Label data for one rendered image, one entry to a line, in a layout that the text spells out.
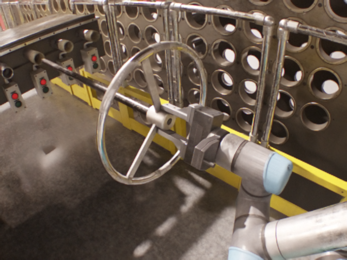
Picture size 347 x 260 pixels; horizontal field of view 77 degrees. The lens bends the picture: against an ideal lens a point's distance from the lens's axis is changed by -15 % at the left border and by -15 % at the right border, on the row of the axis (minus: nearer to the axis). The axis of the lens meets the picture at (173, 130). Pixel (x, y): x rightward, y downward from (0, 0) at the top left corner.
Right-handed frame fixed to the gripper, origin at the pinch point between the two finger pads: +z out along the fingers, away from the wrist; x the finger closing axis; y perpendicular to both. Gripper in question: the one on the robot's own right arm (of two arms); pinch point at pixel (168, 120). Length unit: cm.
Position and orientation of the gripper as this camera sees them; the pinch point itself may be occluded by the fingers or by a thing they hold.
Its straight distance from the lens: 62.7
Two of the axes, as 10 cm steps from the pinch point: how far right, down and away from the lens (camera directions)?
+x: 1.7, -9.1, -3.9
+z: -7.5, -3.8, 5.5
